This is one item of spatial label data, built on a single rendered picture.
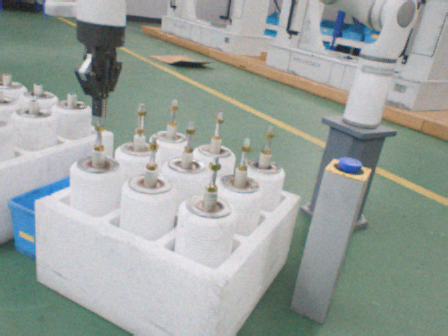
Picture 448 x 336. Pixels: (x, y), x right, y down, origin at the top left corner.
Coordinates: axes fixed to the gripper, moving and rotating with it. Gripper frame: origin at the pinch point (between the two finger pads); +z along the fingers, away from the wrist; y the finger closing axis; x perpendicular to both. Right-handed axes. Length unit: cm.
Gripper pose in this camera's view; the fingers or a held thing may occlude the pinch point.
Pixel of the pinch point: (99, 108)
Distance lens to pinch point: 75.3
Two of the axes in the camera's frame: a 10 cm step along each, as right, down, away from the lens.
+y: 2.0, -3.4, 9.2
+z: -1.4, 9.2, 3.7
